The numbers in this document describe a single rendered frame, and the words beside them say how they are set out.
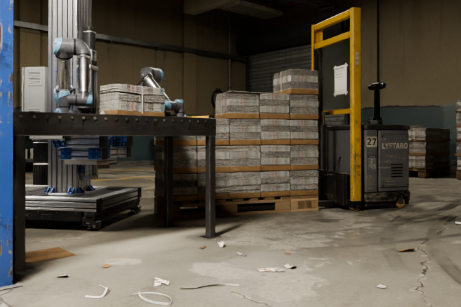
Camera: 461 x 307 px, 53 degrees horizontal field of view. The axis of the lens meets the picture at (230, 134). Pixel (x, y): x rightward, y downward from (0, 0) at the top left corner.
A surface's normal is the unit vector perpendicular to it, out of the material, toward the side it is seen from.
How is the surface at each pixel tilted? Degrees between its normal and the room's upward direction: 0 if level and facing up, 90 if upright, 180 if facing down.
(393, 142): 90
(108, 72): 90
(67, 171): 90
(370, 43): 90
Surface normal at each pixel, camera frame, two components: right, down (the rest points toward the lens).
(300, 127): 0.36, -0.01
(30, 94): -0.19, 0.00
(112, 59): 0.66, 0.00
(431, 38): -0.75, 0.00
